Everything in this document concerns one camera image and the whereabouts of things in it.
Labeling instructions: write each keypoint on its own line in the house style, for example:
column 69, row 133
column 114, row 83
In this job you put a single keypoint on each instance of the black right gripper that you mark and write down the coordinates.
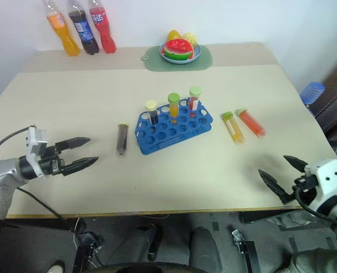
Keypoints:
column 304, row 185

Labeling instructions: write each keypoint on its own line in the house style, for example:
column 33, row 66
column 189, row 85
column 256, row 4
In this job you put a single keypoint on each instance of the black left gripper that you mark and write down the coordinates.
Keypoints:
column 50, row 161

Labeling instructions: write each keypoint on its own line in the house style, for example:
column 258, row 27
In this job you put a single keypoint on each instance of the dark brown tube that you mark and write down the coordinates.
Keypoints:
column 122, row 139

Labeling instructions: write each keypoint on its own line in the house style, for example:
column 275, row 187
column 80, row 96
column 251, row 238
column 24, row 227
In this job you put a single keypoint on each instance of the red-orange tube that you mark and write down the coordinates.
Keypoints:
column 251, row 123

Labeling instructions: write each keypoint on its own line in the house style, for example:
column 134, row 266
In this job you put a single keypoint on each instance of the yellow liquid tube green cap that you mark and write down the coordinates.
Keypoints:
column 232, row 127

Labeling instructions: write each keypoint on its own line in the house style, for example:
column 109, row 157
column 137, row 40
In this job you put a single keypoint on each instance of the dark liquid tube yellow cap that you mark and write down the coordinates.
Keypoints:
column 152, row 112

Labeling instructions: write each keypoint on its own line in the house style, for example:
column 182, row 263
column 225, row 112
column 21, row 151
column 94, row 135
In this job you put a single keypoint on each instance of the blue test tube rack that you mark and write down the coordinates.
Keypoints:
column 172, row 128

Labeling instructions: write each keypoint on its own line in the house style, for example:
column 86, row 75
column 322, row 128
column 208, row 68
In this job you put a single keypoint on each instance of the orange liquid tube green cap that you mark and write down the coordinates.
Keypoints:
column 173, row 105

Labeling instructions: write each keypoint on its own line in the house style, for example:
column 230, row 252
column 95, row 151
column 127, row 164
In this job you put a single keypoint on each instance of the red liquid tube green cap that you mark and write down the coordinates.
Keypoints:
column 194, row 98

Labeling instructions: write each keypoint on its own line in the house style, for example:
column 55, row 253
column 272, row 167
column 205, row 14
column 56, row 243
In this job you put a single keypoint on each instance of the blue water bottle cap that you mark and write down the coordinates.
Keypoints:
column 312, row 92

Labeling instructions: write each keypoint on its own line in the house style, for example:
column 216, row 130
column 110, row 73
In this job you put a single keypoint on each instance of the dark wooden furniture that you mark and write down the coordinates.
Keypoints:
column 335, row 99

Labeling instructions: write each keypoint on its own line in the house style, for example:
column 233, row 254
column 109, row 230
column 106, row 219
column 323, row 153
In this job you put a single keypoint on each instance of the grey rounded shape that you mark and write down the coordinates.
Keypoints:
column 316, row 260

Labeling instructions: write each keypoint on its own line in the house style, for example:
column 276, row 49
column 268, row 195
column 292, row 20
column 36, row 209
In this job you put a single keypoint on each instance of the black metal stand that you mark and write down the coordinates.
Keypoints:
column 84, row 250

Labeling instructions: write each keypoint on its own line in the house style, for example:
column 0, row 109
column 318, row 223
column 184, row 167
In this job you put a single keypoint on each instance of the dark rounded shape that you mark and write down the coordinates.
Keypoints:
column 204, row 247
column 141, row 244

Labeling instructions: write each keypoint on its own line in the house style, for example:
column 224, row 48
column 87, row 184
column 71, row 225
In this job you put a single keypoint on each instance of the dark cola bottle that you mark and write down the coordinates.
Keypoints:
column 83, row 28

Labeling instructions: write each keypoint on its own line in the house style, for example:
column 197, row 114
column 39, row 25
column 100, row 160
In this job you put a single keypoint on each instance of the orange soda bottle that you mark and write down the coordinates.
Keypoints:
column 62, row 28

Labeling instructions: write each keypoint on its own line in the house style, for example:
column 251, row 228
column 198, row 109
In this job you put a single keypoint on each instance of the red soda bottle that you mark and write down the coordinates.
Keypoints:
column 102, row 27

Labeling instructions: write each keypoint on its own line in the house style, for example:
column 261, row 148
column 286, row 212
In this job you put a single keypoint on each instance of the green placemat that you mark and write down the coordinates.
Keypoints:
column 205, row 58

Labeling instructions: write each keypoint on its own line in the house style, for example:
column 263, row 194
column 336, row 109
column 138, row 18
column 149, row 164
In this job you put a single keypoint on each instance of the blue plate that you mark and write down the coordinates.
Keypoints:
column 180, row 55

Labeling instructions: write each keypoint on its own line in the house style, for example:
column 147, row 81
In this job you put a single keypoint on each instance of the toy watermelon slice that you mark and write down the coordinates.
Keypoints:
column 177, row 49

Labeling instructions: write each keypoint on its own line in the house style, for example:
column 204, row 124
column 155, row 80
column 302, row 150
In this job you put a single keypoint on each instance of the pale yellow toy fruit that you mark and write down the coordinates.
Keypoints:
column 190, row 38

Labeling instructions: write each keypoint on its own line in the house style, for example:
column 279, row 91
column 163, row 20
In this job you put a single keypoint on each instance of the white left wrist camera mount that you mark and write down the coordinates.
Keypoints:
column 35, row 148

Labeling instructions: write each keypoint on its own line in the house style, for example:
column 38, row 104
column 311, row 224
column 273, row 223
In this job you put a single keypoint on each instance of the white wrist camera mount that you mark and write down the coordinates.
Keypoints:
column 35, row 148
column 325, row 182

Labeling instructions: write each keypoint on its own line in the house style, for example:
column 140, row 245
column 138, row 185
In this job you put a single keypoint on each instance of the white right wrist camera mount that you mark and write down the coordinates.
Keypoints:
column 325, row 182

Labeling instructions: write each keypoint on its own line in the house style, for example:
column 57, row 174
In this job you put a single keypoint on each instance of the black metal bracket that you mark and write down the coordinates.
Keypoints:
column 245, row 250

